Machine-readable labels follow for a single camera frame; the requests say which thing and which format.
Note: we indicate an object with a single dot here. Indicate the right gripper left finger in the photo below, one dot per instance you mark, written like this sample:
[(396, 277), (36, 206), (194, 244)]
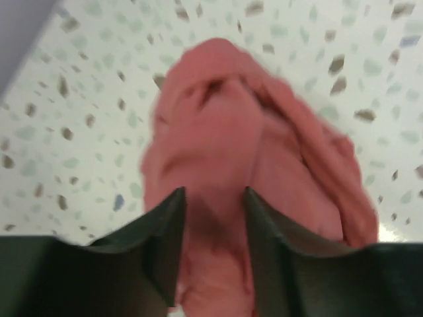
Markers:
[(130, 272)]

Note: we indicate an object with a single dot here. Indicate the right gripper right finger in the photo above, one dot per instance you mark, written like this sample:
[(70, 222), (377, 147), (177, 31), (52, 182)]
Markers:
[(298, 273)]

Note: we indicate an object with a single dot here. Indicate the red pink t shirt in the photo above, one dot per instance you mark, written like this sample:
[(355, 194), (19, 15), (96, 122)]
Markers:
[(222, 124)]

